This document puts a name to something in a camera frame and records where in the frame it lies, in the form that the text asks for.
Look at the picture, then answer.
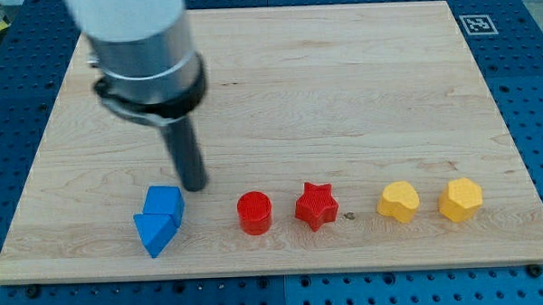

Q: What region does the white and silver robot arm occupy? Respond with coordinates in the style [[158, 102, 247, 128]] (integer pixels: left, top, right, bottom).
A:
[[63, 0, 206, 126]]

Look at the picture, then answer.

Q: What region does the red cylinder block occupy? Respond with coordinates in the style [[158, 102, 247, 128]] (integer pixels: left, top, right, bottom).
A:
[[236, 191, 272, 235]]

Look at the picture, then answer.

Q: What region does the light wooden board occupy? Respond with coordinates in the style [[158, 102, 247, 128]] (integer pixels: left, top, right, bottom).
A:
[[0, 2, 543, 285]]

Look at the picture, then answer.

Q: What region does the red star block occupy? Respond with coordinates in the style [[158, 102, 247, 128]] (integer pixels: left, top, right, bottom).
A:
[[294, 182, 338, 232]]

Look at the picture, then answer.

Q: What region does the black cylindrical pointer rod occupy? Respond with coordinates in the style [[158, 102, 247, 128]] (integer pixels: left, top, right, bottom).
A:
[[160, 117, 208, 192]]

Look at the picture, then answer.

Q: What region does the blue cube block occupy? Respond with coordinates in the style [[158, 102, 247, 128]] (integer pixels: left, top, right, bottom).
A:
[[142, 186, 186, 228]]

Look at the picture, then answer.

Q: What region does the yellow heart block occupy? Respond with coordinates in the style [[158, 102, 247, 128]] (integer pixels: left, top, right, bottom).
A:
[[376, 180, 420, 223]]

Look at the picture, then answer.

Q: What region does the blue triangular block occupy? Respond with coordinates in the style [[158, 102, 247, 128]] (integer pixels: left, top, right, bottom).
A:
[[133, 214, 177, 258]]

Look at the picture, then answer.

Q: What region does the yellow hexagon block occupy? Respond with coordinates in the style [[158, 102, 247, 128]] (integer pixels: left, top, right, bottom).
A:
[[438, 177, 483, 223]]

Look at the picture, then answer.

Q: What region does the white fiducial marker tag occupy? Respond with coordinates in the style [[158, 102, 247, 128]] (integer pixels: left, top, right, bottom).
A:
[[460, 14, 499, 36]]

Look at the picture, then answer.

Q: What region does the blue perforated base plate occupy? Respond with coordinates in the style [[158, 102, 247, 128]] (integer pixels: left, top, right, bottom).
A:
[[0, 0, 543, 305]]

